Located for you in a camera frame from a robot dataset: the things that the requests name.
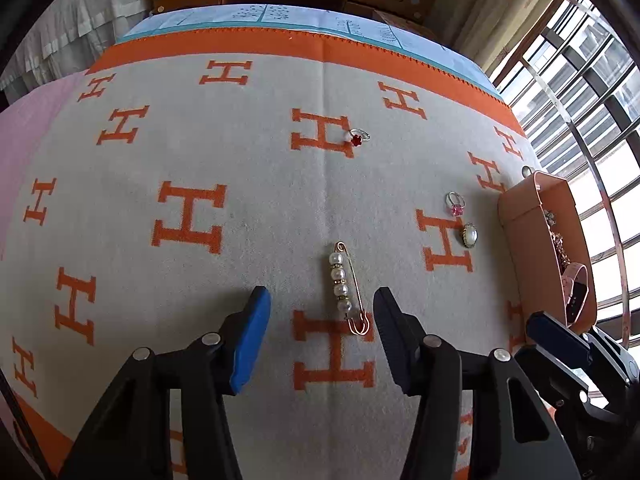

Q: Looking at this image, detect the gold pearl safety pin brooch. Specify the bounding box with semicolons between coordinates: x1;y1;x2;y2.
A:
327;241;371;335

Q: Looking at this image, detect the blue tree print bedsheet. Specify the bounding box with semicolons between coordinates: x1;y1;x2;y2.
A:
122;4;503;97

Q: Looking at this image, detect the beige curtain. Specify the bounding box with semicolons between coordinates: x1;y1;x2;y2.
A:
430;0;568;73

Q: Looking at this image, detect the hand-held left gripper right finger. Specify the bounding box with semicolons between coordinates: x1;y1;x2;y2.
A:
373;287;583;480

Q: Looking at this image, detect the metal window grille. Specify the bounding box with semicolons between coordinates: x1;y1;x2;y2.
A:
492;0;640;411

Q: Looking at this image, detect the white lace cloth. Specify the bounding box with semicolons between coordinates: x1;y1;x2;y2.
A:
0;0;153;106

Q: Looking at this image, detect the pink jewelry box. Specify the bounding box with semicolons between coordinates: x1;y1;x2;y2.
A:
497;170;598;335

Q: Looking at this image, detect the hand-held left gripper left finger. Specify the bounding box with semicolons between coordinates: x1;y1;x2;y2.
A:
59;286;272;480

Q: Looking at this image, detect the pink stone ring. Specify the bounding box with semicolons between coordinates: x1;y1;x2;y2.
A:
446;191;469;219

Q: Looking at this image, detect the pearl and gold bracelet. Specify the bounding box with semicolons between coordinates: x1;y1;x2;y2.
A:
544;210;574;272

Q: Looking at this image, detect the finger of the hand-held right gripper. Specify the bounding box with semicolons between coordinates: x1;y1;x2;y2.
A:
515;311;595;406
585;327;640;386

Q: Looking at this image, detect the grey orange printed blanket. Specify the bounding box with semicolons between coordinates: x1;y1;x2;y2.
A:
0;27;551;480

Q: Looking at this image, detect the pink smartwatch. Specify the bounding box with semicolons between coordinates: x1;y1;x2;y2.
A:
561;262;592;327

